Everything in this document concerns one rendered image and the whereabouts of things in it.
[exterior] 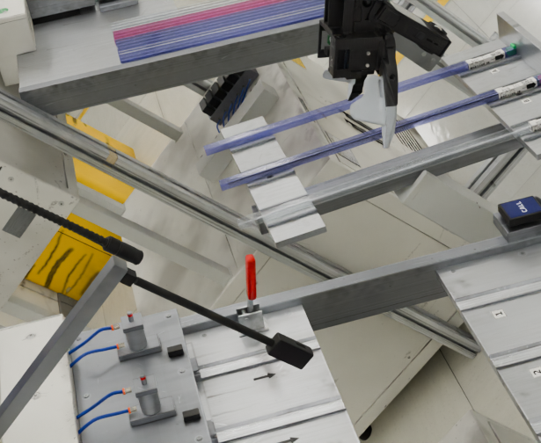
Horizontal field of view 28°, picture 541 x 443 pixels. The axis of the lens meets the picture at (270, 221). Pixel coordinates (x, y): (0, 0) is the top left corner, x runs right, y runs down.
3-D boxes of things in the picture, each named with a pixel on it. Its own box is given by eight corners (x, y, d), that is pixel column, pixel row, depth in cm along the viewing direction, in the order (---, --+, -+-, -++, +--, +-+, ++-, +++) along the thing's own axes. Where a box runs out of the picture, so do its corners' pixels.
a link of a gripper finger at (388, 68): (376, 112, 141) (368, 46, 142) (389, 111, 141) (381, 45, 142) (388, 105, 137) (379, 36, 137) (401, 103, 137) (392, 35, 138)
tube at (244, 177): (545, 78, 163) (544, 72, 162) (550, 83, 162) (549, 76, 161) (220, 186, 158) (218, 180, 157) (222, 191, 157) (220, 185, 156)
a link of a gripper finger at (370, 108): (350, 151, 140) (341, 80, 140) (394, 148, 141) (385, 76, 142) (357, 147, 137) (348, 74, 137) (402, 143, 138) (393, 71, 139)
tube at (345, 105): (513, 51, 172) (512, 42, 171) (517, 54, 171) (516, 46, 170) (204, 152, 167) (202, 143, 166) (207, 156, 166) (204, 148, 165)
